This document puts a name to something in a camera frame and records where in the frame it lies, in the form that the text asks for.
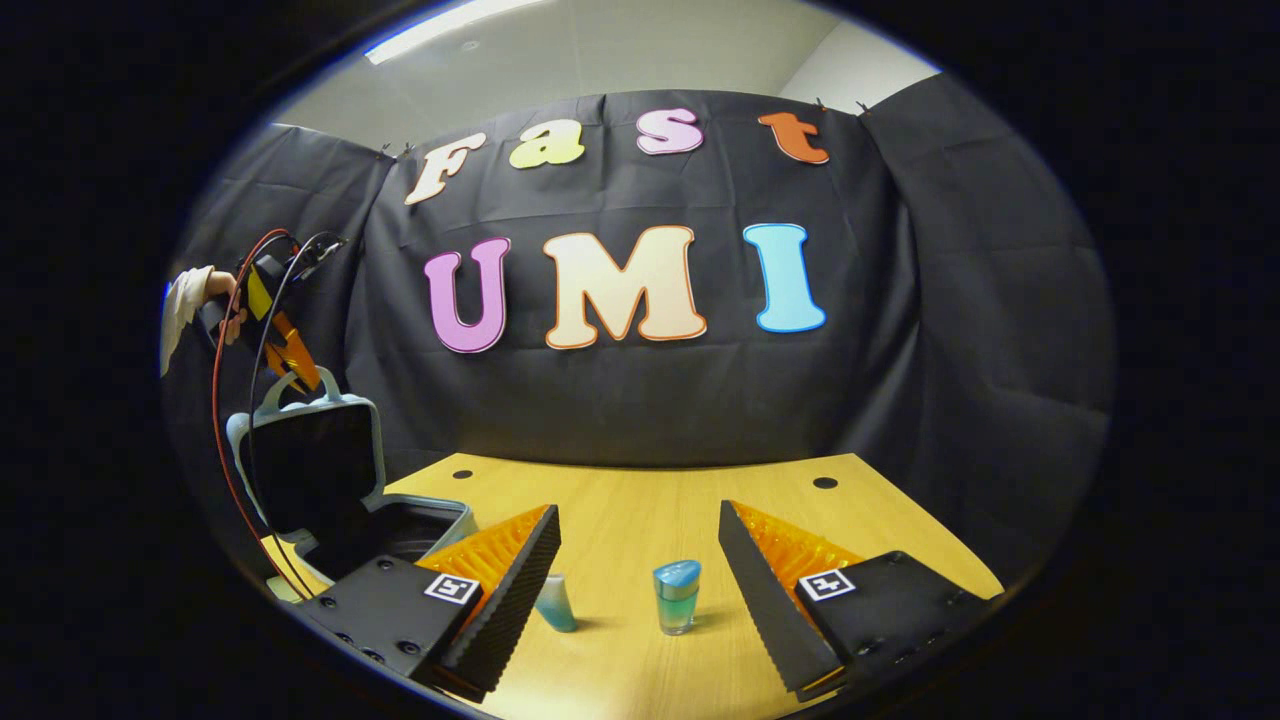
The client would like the blue-capped clear bottle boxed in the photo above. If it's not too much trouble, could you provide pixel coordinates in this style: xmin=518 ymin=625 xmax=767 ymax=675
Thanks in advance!
xmin=652 ymin=559 xmax=703 ymax=637

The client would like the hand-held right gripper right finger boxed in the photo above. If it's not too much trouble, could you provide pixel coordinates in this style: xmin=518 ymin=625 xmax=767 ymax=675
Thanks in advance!
xmin=716 ymin=499 xmax=1005 ymax=703

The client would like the red cable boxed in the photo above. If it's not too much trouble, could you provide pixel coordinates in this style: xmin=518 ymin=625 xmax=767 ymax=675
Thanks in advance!
xmin=210 ymin=228 xmax=301 ymax=599

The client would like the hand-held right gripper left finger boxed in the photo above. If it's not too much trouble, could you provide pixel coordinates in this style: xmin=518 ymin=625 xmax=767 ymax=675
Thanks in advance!
xmin=298 ymin=503 xmax=563 ymax=705

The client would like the pale blue suitcase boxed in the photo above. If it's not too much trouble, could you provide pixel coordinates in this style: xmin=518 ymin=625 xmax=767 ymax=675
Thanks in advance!
xmin=225 ymin=364 xmax=478 ymax=593

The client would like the black cable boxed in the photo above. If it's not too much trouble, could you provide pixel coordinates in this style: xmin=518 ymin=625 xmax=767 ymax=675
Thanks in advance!
xmin=245 ymin=232 xmax=346 ymax=596

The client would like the black backdrop cloth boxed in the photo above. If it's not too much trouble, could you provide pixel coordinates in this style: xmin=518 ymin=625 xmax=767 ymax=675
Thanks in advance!
xmin=165 ymin=72 xmax=1116 ymax=591

